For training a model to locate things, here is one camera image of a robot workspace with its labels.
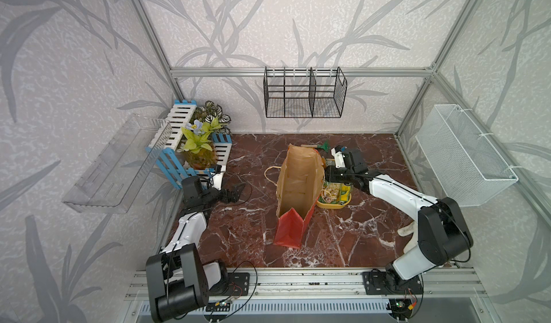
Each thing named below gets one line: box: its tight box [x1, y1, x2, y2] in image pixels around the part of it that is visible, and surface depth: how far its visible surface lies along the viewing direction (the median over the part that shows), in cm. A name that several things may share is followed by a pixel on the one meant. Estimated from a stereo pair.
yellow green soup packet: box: [340, 183, 351, 202], surface depth 90 cm
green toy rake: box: [300, 139, 331, 153], surface depth 118 cm
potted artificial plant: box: [177, 100, 232, 171], surface depth 91 cm
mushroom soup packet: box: [325, 182, 343, 204], surface depth 91 cm
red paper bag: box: [274, 143, 326, 249], surface depth 84 cm
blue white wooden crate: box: [145, 99, 233, 191], surface depth 89 cm
